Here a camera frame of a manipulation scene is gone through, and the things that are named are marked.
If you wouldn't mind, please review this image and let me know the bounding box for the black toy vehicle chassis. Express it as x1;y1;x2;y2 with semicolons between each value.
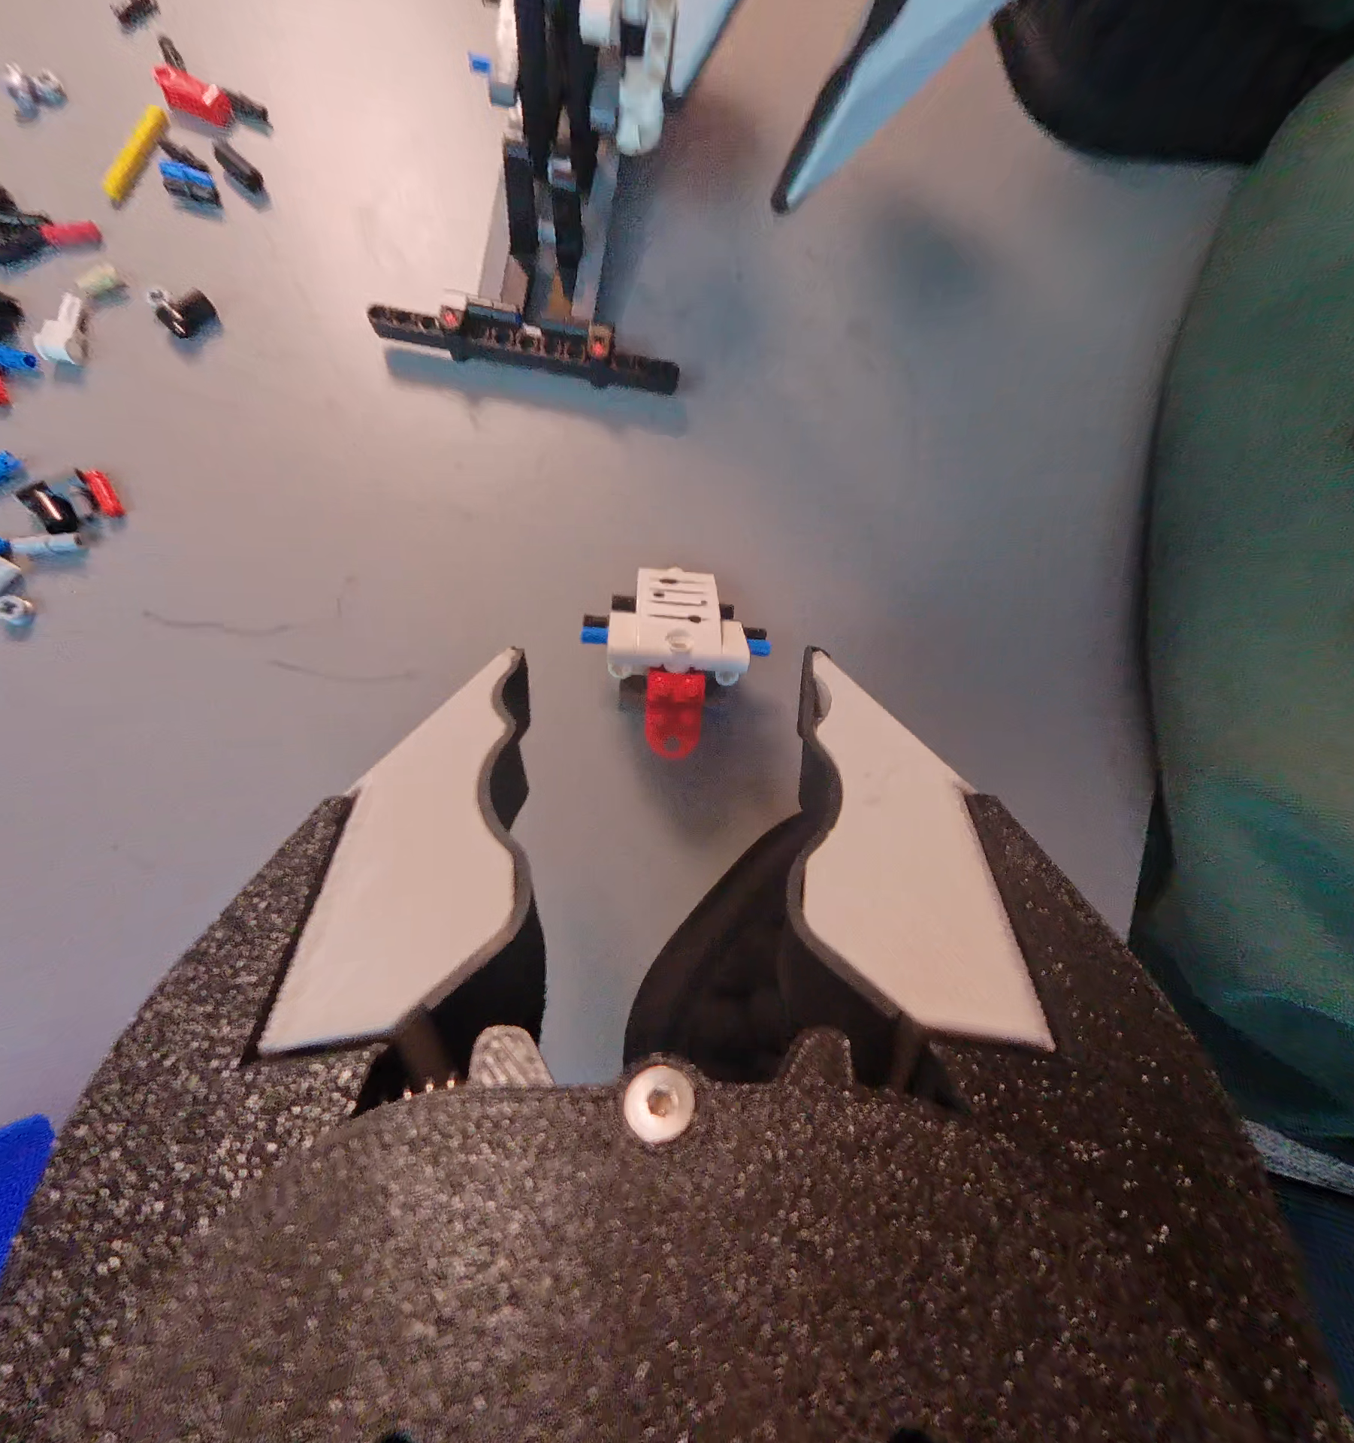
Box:
371;0;734;400

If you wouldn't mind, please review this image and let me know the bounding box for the small white toy brick assembly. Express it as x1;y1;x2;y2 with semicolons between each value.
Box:
581;566;774;764

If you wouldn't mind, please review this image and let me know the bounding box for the grey desk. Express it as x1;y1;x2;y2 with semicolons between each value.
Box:
0;0;1242;1266

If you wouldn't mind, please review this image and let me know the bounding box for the pile of small toy brick parts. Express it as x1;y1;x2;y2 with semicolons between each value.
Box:
0;0;274;622

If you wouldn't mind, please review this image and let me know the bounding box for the black wrist rest pad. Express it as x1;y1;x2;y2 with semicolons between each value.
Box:
994;0;1354;168

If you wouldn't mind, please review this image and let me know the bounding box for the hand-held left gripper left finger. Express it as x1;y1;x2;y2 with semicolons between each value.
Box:
264;648;548;1056

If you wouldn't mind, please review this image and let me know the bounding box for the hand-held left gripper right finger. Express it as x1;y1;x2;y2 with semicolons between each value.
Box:
792;648;1058;1056

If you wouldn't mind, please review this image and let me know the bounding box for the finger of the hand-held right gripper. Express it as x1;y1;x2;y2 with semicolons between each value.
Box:
656;0;745;105
767;0;1010;217

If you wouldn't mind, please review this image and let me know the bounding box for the person's green sweater torso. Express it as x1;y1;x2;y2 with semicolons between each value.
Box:
1126;27;1354;1138

